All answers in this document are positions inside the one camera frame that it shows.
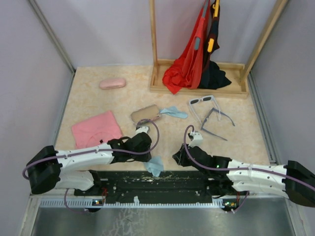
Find light blue lens cloth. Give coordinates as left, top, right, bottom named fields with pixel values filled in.
left=144, top=156, right=164, bottom=177

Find flag print glasses case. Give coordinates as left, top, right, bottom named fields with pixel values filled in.
left=130, top=104, right=161, bottom=123

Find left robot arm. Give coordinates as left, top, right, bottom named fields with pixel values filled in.
left=23, top=132, right=152, bottom=195

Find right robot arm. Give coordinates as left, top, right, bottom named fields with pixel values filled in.
left=172, top=146, right=315, bottom=207

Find pink folded cloth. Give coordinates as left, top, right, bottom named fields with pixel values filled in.
left=71, top=111, right=123, bottom=149

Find crumpled light blue cloth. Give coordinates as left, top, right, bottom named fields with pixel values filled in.
left=159, top=106, right=188, bottom=119

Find pink glasses case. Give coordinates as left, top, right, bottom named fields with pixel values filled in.
left=99, top=78, right=126, bottom=90

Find red hanging garment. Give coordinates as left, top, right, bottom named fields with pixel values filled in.
left=162, top=0, right=210, bottom=94

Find dark hanging garment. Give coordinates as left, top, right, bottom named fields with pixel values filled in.
left=198, top=4, right=231, bottom=89

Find wooden clothes rack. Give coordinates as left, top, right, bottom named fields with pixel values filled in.
left=149, top=0, right=287, bottom=98

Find yellow clothes hanger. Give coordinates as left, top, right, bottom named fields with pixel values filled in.
left=207, top=0, right=220, bottom=53

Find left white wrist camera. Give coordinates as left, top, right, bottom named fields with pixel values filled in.
left=135, top=125, right=150, bottom=134

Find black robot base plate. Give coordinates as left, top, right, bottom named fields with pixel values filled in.
left=74, top=171, right=237, bottom=204

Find white frame sunglasses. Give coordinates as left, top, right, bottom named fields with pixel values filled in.
left=188, top=95, right=221, bottom=125

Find grey blue frame glasses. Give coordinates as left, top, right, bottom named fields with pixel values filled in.
left=201, top=107, right=236, bottom=141

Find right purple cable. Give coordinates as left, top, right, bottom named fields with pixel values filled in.
left=184, top=125, right=315, bottom=214

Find purple cable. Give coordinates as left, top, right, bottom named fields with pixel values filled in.
left=22, top=119, right=160, bottom=214
left=184, top=125, right=315, bottom=214

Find white cable duct strip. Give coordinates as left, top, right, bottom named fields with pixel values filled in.
left=40, top=198, right=238, bottom=209

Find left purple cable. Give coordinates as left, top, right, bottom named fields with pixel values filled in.
left=22, top=119, right=160, bottom=214

